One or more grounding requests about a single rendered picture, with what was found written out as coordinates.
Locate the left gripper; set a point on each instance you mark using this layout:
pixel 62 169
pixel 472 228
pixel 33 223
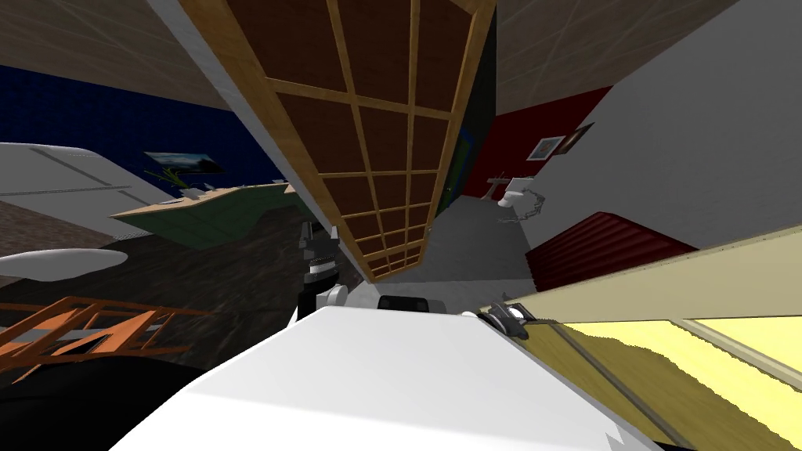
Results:
pixel 321 254

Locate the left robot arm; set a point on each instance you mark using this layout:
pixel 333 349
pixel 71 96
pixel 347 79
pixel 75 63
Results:
pixel 313 294

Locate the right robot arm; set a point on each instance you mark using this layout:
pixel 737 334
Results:
pixel 504 319

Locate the green counter with wooden top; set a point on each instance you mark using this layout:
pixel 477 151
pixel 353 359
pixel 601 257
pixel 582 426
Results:
pixel 207 216

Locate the brown door with wooden lattice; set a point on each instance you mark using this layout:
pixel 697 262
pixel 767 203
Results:
pixel 382 138

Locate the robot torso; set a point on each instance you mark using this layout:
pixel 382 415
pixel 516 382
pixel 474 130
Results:
pixel 388 382

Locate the white toilet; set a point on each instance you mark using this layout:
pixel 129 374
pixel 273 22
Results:
pixel 515 191

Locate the orange wooden chair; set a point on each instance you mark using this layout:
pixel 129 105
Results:
pixel 88 326

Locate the white round table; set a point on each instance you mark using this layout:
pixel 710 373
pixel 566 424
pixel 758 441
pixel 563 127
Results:
pixel 56 263

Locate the white refrigerator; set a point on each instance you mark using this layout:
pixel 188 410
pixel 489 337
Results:
pixel 56 181

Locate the red ribbed cabinet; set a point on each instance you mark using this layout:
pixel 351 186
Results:
pixel 595 250

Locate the beige yellow cabinet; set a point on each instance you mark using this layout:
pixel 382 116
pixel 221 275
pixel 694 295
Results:
pixel 689 326

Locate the dark landscape wall picture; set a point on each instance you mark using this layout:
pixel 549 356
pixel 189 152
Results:
pixel 183 163

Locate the white framed wall picture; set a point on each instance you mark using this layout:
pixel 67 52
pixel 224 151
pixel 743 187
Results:
pixel 546 148

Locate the dark framed wall picture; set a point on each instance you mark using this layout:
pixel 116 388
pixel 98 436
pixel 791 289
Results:
pixel 574 138

